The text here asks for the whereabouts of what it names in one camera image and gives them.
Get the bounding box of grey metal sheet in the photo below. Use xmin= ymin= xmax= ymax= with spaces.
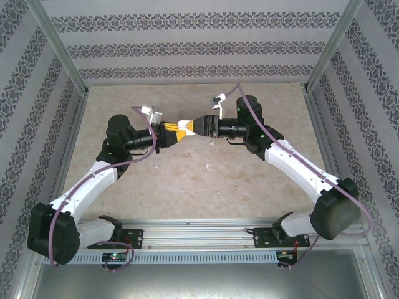
xmin=32 ymin=249 xmax=383 ymax=299

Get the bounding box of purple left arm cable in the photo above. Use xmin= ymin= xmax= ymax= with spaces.
xmin=49 ymin=105 xmax=156 ymax=268

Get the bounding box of aluminium side rail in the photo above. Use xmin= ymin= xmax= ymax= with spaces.
xmin=46 ymin=88 xmax=91 ymax=221
xmin=304 ymin=88 xmax=355 ymax=224

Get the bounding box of short purple cable loop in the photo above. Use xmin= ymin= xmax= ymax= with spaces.
xmin=104 ymin=241 xmax=135 ymax=273

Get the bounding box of aluminium frame post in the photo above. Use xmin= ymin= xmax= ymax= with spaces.
xmin=306 ymin=0 xmax=366 ymax=93
xmin=26 ymin=0 xmax=90 ymax=95

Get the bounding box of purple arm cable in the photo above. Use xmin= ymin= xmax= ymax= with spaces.
xmin=49 ymin=105 xmax=156 ymax=268
xmin=224 ymin=82 xmax=374 ymax=270

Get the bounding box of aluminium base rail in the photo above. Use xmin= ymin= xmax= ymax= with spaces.
xmin=118 ymin=217 xmax=367 ymax=250

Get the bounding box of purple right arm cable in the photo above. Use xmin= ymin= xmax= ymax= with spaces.
xmin=224 ymin=82 xmax=374 ymax=270

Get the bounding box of white slotted cable duct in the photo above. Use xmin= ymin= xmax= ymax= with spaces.
xmin=42 ymin=250 xmax=278 ymax=265

